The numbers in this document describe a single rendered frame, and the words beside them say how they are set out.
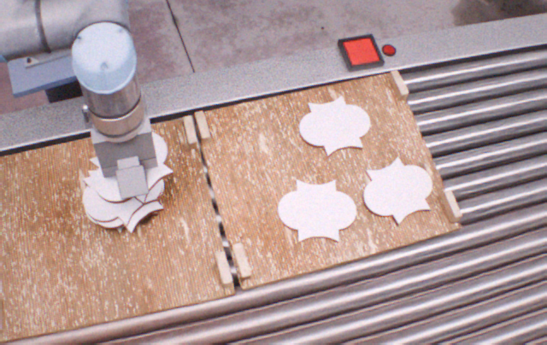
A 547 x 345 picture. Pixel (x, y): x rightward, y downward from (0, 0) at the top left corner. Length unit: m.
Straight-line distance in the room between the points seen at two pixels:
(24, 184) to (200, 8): 1.56
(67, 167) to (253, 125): 0.35
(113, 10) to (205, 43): 1.70
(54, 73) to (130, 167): 0.52
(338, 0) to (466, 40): 1.30
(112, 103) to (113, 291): 0.40
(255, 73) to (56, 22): 0.57
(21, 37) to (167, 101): 0.49
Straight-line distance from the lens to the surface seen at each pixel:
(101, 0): 0.87
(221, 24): 2.60
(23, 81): 1.45
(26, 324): 1.15
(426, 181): 1.24
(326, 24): 2.64
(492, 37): 1.53
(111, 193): 1.04
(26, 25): 0.88
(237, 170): 1.20
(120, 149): 0.94
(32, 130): 1.32
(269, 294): 1.14
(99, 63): 0.78
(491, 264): 1.25
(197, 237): 1.15
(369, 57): 1.38
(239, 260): 1.11
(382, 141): 1.27
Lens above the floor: 2.01
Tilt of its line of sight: 62 degrees down
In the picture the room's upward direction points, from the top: 7 degrees clockwise
